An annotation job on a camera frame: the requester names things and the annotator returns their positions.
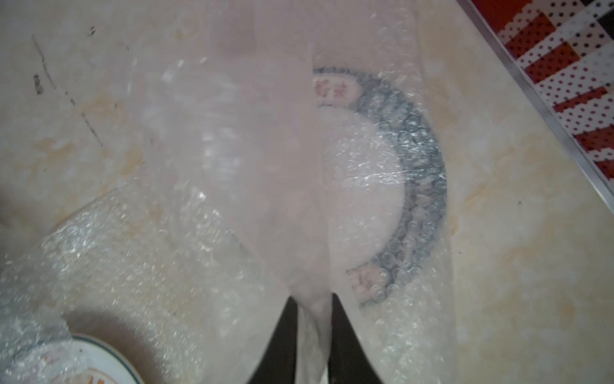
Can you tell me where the orange pattern dinner plate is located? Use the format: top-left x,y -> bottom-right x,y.
0,333 -> 145,384

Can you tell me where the bubble wrap of right plate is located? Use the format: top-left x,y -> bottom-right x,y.
307,1 -> 457,383

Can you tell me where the grey rimmed plate right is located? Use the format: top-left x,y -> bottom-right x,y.
313,67 -> 447,307

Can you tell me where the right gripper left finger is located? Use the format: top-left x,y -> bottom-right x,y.
248,297 -> 298,384

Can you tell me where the bubble wrap of orange plate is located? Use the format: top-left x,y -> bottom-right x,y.
1,1 -> 330,383

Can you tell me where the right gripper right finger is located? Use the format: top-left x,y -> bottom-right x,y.
328,294 -> 382,384

